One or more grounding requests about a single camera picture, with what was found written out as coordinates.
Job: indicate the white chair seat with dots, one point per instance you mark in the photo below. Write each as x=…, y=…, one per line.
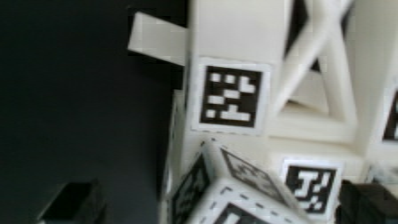
x=308, y=160

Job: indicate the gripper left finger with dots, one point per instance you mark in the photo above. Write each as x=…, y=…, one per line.
x=77, y=206

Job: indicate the white chair back frame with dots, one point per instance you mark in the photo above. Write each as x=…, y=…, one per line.
x=292, y=77

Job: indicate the white tagged cube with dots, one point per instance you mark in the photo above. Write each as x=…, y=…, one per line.
x=230, y=193
x=383, y=172

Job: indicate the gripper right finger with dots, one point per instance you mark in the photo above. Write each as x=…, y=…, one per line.
x=368, y=204

